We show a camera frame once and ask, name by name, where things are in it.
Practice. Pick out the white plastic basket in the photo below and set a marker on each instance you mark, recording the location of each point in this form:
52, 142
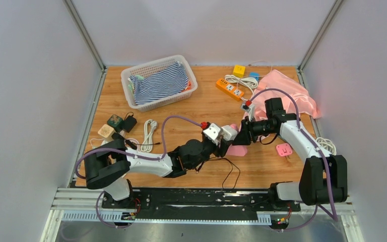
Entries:
147, 69

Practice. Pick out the beige cube socket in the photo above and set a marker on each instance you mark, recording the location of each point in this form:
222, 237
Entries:
106, 132

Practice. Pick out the white tiger cube socket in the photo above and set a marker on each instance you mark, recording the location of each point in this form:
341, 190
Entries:
228, 133

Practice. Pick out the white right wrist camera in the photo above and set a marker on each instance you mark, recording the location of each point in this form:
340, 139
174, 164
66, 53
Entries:
249, 108

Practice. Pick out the pink plug adapter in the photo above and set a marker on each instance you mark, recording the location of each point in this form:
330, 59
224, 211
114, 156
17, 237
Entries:
284, 150

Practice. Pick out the blue striped cloth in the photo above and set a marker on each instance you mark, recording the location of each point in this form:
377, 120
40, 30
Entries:
167, 82

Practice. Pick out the yellow cube socket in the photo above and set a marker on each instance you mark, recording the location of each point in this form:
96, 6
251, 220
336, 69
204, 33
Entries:
239, 71

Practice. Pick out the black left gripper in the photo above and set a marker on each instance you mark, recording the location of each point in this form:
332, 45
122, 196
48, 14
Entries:
221, 149

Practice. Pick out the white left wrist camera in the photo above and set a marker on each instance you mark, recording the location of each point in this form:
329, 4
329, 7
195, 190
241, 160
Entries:
213, 132

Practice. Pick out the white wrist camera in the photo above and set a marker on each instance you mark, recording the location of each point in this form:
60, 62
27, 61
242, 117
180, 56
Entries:
249, 108
213, 132

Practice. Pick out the dark green cube socket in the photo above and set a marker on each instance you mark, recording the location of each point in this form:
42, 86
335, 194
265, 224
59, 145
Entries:
116, 122

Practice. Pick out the black power adapter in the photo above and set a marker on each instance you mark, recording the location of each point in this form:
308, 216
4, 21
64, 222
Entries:
129, 122

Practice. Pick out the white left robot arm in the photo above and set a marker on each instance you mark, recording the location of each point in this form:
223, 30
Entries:
106, 166

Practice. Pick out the pink triangular socket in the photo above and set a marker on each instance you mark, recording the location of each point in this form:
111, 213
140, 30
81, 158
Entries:
238, 150

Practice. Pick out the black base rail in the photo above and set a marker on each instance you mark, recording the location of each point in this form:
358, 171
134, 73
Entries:
200, 204

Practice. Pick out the pink cloth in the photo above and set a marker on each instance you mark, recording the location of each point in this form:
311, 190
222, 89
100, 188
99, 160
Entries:
276, 79

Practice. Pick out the orange USB power strip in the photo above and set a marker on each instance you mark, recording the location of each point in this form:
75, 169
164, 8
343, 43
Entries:
229, 89

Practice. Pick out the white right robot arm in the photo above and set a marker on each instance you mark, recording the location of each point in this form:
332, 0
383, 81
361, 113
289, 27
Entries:
324, 176

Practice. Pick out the blue plug adapter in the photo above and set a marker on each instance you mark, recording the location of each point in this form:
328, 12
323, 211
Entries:
255, 75

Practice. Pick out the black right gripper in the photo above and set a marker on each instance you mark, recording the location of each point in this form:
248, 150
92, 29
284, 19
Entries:
244, 137

